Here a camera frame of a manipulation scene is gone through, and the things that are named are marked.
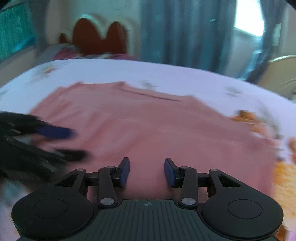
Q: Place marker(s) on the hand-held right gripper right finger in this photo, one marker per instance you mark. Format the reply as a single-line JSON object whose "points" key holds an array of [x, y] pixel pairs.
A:
{"points": [[168, 172]]}

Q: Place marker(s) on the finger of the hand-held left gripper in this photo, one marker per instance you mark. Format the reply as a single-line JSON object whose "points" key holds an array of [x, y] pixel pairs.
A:
{"points": [[57, 133], [74, 154]]}

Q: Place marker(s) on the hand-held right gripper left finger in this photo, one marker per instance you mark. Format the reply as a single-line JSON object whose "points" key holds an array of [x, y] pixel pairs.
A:
{"points": [[124, 172]]}

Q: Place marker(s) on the pink sweatshirt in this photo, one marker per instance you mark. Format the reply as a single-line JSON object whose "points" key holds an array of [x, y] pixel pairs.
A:
{"points": [[150, 129]]}

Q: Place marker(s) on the pile of clothes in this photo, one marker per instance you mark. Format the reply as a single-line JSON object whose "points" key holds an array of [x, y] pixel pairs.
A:
{"points": [[60, 52]]}

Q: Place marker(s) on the floral bed sheet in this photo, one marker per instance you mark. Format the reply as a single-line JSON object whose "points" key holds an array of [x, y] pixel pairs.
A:
{"points": [[196, 81]]}

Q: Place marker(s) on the red scalloped headboard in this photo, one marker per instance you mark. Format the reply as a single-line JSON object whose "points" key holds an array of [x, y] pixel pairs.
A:
{"points": [[92, 37]]}

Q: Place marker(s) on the grey curtain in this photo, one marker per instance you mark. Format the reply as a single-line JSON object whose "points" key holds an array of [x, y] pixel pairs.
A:
{"points": [[39, 23]]}

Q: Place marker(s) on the teal screened window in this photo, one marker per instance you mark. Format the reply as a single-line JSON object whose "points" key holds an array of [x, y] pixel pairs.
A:
{"points": [[13, 30]]}

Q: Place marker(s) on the wide blue curtain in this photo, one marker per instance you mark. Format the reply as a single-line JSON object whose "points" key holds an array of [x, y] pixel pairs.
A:
{"points": [[185, 34]]}

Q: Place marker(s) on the cream round headboard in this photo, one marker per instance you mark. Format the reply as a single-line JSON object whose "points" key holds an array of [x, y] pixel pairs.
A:
{"points": [[282, 76]]}

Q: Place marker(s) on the bright window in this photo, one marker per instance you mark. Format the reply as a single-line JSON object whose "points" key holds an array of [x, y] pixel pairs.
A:
{"points": [[247, 16]]}

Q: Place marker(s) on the tied blue curtain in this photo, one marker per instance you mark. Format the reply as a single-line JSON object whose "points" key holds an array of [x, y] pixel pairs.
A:
{"points": [[268, 27]]}

